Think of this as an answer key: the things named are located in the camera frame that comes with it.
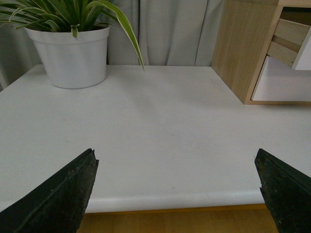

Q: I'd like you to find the light grey curtain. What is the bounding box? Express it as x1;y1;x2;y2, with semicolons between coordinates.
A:
0;0;224;89

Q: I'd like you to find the white plastic flower pot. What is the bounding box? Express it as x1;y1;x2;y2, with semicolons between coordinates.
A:
26;27;110;89

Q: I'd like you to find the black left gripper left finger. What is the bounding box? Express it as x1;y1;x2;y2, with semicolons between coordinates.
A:
0;149;99;233

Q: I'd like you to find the lower white-front drawer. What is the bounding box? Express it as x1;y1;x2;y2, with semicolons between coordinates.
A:
251;56;311;101

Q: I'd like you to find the wooden mini drawer chest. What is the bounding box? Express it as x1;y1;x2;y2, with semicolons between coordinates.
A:
211;0;311;105

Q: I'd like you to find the green spider plant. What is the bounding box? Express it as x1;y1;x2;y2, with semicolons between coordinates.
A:
0;0;144;66

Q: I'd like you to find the white-front wooden drawer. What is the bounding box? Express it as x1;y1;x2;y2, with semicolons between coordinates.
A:
267;19;311;70

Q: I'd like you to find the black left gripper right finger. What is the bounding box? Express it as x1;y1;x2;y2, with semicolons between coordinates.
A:
255;149;311;233

